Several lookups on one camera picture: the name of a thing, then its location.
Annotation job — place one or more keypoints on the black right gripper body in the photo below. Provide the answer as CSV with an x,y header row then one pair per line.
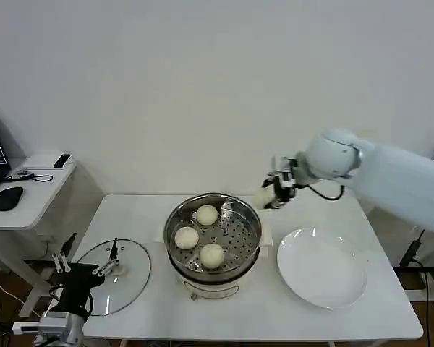
x,y
285,186

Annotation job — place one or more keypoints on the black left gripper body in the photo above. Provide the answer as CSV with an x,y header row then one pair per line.
x,y
77,282

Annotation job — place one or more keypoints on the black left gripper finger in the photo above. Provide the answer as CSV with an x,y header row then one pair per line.
x,y
113,253
63,258

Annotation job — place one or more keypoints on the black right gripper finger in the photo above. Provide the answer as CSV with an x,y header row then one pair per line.
x,y
276,204
269,180

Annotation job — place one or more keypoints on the white steamed bun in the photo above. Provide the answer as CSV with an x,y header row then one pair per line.
x,y
211,256
262,198
207,215
186,238

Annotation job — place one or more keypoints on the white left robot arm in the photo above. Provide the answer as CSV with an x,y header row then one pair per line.
x,y
61,325

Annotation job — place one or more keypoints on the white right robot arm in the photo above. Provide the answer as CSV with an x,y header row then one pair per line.
x,y
383,170

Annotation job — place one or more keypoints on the round glass lid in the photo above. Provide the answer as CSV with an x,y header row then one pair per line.
x,y
130,278

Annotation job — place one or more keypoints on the white work table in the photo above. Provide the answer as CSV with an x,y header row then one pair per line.
x,y
130,217

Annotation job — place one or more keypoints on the steel perforated steamer basket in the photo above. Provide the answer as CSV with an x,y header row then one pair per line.
x,y
235,235

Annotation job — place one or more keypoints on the white side desk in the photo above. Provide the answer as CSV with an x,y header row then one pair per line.
x,y
32,202

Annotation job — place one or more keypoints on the white round plate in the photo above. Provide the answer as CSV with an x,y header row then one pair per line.
x,y
322,267

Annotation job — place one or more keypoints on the black computer mouse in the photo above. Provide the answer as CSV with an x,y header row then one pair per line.
x,y
8,199

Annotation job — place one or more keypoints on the black smartphone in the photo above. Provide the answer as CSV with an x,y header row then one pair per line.
x,y
62,160

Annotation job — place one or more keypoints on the flat white box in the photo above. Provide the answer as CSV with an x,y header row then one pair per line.
x,y
40,160

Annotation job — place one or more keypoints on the white electric cooker base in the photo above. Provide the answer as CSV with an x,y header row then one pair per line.
x,y
209,292

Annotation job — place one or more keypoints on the black power adapter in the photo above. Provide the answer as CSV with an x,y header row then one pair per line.
x,y
412,251

